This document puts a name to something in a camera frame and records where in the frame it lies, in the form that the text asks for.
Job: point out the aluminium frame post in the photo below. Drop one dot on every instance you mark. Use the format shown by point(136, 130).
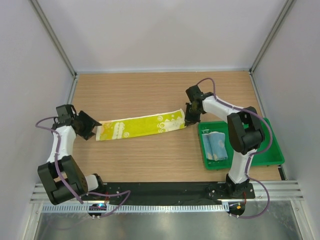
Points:
point(52, 35)
point(280, 19)

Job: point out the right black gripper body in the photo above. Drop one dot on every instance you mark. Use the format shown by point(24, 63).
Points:
point(192, 104)

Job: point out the left aluminium frame post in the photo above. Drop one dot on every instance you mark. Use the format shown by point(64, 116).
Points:
point(52, 35)

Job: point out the yellow green printed towel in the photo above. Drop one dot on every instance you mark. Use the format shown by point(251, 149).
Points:
point(140, 126)

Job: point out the perforated metal cable rail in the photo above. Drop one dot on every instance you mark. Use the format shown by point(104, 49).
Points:
point(90, 209)

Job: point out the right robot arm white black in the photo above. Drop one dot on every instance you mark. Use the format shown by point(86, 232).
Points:
point(245, 133)

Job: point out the green plastic tray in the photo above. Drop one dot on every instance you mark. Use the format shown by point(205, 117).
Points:
point(273, 156)

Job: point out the right aluminium frame post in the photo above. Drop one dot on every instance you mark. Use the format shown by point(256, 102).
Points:
point(280, 19)

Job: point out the blue polka dot towel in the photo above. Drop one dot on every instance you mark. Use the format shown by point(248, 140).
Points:
point(214, 146)

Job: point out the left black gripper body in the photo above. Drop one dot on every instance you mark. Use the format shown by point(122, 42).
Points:
point(76, 118)

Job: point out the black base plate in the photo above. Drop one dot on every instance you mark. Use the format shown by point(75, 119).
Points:
point(174, 193)

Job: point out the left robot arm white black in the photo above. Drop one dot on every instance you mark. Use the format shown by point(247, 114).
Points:
point(60, 176)

